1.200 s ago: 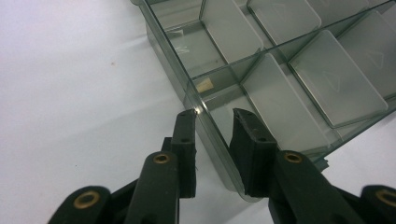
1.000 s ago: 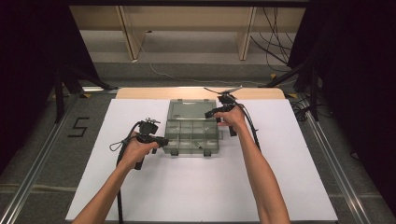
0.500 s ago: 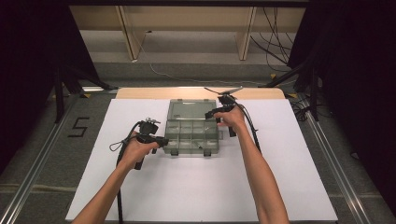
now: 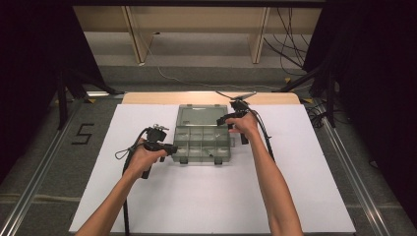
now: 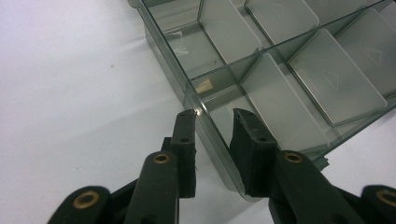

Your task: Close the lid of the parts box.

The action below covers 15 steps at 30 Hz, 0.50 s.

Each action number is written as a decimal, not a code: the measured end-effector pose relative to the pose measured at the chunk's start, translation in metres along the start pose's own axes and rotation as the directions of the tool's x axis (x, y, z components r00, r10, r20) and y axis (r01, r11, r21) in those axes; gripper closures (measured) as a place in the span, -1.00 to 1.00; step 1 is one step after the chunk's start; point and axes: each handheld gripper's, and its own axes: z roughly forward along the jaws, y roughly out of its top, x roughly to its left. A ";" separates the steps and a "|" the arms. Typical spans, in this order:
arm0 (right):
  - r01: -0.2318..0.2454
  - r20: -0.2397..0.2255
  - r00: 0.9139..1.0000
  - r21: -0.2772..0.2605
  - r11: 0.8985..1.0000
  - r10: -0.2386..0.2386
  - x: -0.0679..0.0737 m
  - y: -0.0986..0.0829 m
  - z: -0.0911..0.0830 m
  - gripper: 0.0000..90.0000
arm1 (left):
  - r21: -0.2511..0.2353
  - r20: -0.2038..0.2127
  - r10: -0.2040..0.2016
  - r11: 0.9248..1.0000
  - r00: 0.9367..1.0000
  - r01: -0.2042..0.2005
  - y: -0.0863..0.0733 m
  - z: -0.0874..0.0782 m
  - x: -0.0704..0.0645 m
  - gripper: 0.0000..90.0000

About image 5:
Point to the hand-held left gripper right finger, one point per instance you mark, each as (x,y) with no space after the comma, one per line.
(255,161)

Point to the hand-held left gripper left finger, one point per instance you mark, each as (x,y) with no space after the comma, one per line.
(162,183)

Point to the clear grey compartment box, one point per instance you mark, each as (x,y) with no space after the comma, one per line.
(327,81)

